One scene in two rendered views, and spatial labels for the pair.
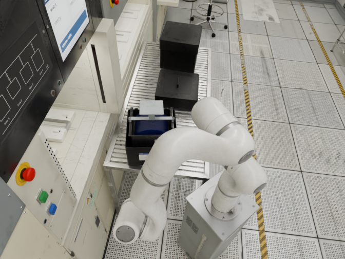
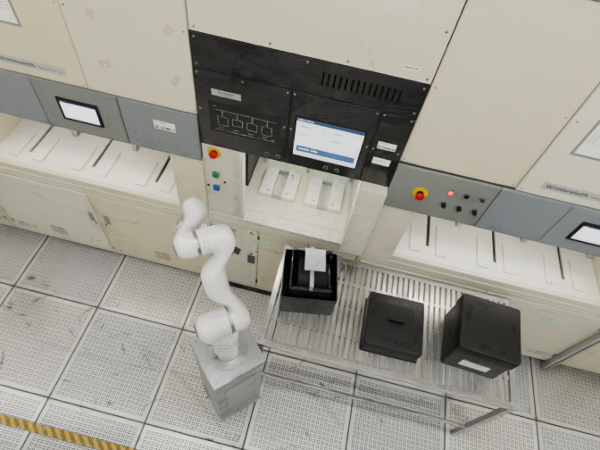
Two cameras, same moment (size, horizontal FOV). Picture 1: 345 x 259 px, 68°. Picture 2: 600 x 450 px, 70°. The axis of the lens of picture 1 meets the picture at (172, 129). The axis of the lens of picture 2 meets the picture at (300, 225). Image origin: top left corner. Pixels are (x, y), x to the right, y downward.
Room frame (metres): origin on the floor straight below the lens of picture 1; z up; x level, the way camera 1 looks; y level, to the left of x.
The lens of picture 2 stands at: (0.84, -0.96, 2.85)
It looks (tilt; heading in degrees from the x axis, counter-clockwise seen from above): 55 degrees down; 92
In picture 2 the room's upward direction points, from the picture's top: 11 degrees clockwise
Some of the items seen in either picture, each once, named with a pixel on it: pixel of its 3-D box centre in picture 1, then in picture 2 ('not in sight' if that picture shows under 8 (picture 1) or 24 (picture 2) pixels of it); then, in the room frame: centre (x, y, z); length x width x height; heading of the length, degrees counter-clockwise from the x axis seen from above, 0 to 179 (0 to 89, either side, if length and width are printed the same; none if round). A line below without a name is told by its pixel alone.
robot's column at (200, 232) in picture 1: (210, 227); (229, 372); (0.59, -0.29, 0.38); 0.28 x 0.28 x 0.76; 43
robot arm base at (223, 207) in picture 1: (226, 194); (226, 343); (0.59, -0.29, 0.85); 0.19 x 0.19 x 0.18
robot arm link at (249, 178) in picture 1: (242, 178); (217, 329); (0.56, -0.31, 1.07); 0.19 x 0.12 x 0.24; 33
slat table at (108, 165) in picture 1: (167, 127); (373, 344); (1.38, 0.04, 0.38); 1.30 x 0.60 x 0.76; 178
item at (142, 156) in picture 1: (151, 136); (308, 282); (0.91, 0.12, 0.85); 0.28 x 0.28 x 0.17; 7
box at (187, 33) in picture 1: (180, 47); (479, 337); (1.79, -0.01, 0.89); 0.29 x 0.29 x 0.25; 84
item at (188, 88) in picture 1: (177, 88); (393, 324); (1.38, -0.01, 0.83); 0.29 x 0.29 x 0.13; 88
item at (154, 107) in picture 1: (151, 128); (310, 274); (0.91, 0.11, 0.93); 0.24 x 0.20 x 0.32; 97
